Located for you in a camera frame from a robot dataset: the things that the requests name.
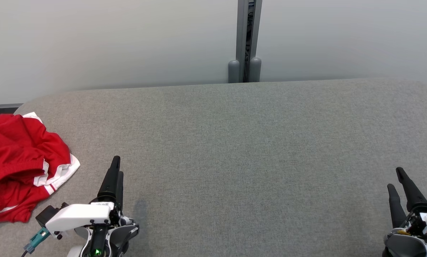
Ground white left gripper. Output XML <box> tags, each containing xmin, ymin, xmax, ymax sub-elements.
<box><xmin>45</xmin><ymin>156</ymin><xmax>125</xmax><ymax>239</ymax></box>

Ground red basketball jersey white trim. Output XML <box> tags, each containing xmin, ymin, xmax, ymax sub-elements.
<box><xmin>0</xmin><ymin>153</ymin><xmax>81</xmax><ymax>223</ymax></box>

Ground red shorts with white band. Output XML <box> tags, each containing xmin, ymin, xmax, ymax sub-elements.
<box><xmin>0</xmin><ymin>112</ymin><xmax>72</xmax><ymax>191</ymax></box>

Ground teal left cable connector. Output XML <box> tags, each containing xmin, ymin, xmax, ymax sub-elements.
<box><xmin>24</xmin><ymin>228</ymin><xmax>51</xmax><ymax>255</ymax></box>

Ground grey cylindrical post foot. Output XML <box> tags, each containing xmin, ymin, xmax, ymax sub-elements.
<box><xmin>228</xmin><ymin>60</ymin><xmax>240</xmax><ymax>84</ymax></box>
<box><xmin>249</xmin><ymin>57</ymin><xmax>262</xmax><ymax>82</ymax></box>

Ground grey metal partition post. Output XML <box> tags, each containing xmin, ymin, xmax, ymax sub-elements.
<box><xmin>236</xmin><ymin>0</ymin><xmax>263</xmax><ymax>83</ymax></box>

